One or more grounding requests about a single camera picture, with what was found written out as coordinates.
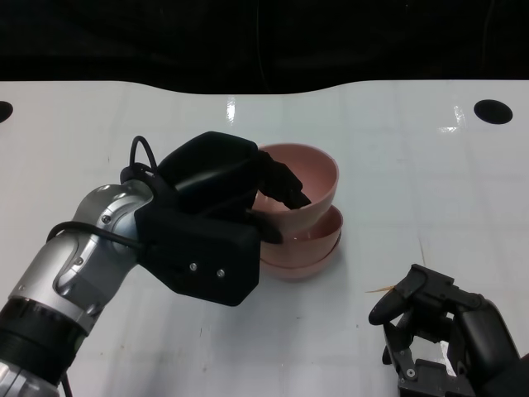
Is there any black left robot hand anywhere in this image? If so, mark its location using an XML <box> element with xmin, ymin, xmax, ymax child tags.
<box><xmin>156</xmin><ymin>131</ymin><xmax>313</xmax><ymax>245</ymax></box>

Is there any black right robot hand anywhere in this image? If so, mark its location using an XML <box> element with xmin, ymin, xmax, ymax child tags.
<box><xmin>367</xmin><ymin>263</ymin><xmax>524</xmax><ymax>397</ymax></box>

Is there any pink plastic bowl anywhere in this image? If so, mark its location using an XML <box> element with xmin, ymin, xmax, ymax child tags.
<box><xmin>258</xmin><ymin>203</ymin><xmax>345</xmax><ymax>270</ymax></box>
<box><xmin>259</xmin><ymin>237</ymin><xmax>342</xmax><ymax>284</ymax></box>
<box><xmin>250</xmin><ymin>142</ymin><xmax>341</xmax><ymax>233</ymax></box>

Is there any black left wrist camera housing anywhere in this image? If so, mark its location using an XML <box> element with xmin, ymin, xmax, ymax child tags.
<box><xmin>135</xmin><ymin>200</ymin><xmax>262</xmax><ymax>308</ymax></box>

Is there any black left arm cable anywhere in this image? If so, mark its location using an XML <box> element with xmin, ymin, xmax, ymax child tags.
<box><xmin>45</xmin><ymin>135</ymin><xmax>166</xmax><ymax>251</ymax></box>

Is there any thin hanging background cable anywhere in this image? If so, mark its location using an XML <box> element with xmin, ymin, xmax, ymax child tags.
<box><xmin>254</xmin><ymin>0</ymin><xmax>272</xmax><ymax>95</ymax></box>

